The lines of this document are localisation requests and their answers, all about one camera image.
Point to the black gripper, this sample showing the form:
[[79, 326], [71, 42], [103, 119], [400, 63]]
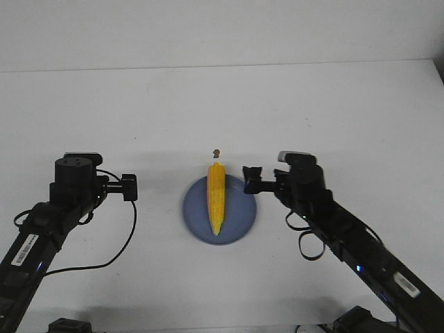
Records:
[[126, 185], [255, 185]]

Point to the yellow corn cob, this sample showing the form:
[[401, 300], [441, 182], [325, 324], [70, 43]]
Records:
[[216, 196]]

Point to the blue round plate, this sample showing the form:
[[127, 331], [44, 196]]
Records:
[[240, 212]]

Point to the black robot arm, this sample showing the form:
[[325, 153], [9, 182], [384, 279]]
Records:
[[303, 190], [78, 189]]

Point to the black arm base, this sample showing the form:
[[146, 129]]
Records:
[[359, 320], [65, 325]]

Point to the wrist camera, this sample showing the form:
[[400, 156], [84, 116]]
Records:
[[294, 157], [96, 158]]

